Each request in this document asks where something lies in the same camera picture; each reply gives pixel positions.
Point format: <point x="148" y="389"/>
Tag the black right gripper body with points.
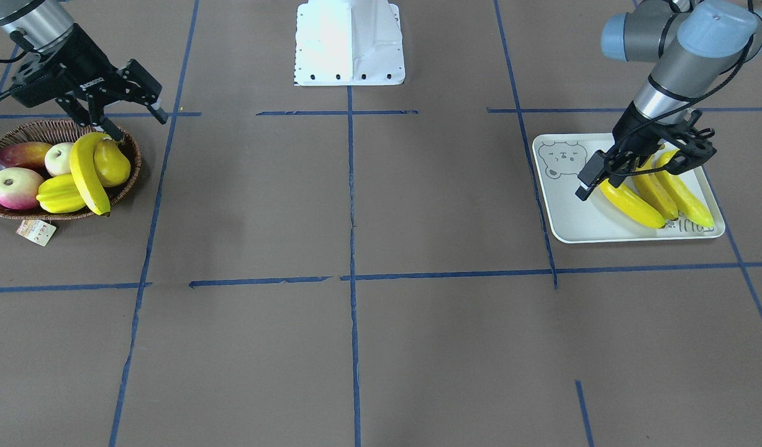
<point x="84" y="58"/>

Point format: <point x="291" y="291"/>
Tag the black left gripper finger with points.
<point x="592" y="174"/>
<point x="617" y="174"/>

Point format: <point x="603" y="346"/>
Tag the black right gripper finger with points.
<point x="90" y="113"/>
<point x="143" y="88"/>

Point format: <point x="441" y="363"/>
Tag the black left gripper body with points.
<point x="633" y="135"/>

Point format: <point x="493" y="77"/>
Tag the dark yellow banana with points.
<point x="652" y="192"/>

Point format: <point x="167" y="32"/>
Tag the bright yellow banana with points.
<point x="686" y="201"/>

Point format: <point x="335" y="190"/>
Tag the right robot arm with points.
<point x="34" y="26"/>

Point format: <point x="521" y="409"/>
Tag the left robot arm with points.
<point x="691" y="44"/>

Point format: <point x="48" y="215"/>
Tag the white rectangular bear plate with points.
<point x="559" y="158"/>

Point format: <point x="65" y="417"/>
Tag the basket paper tag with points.
<point x="37" y="231"/>

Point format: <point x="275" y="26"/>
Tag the pale green apple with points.
<point x="57" y="159"/>

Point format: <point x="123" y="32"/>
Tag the yellow pear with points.
<point x="111" y="166"/>

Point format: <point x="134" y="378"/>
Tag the dark red fruit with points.
<point x="26" y="155"/>

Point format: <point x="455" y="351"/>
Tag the pink white apple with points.
<point x="19" y="188"/>

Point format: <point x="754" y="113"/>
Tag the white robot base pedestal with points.
<point x="349" y="43"/>

